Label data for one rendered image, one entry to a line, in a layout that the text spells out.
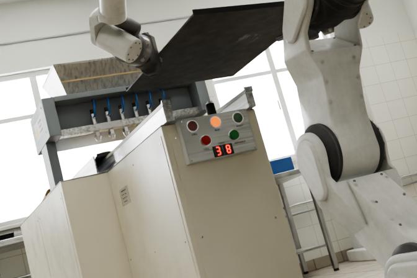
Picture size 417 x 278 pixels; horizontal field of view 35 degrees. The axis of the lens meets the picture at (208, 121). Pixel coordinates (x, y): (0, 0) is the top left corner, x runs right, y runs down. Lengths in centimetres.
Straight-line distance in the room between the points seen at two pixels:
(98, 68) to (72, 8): 349
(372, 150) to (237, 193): 67
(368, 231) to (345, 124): 24
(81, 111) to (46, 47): 336
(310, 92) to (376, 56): 565
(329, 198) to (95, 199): 136
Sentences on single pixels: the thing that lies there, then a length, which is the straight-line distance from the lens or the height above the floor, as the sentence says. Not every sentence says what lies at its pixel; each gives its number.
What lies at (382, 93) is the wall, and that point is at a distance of 705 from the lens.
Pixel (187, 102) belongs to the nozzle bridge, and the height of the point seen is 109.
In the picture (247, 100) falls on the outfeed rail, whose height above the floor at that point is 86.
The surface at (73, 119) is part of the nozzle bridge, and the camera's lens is 279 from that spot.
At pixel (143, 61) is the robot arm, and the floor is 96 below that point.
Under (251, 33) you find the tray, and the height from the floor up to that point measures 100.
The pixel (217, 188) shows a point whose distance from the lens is 205.
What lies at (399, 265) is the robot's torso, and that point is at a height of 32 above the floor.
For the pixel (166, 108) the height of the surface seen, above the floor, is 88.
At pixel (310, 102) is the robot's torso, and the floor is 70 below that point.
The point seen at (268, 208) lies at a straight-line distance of 212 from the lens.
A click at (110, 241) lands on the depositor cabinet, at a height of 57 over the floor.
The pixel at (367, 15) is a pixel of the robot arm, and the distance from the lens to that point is 196.
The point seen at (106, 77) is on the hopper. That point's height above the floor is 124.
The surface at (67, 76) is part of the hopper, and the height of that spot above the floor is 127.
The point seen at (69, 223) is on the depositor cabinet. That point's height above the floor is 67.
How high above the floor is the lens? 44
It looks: 11 degrees up
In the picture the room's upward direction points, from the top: 15 degrees counter-clockwise
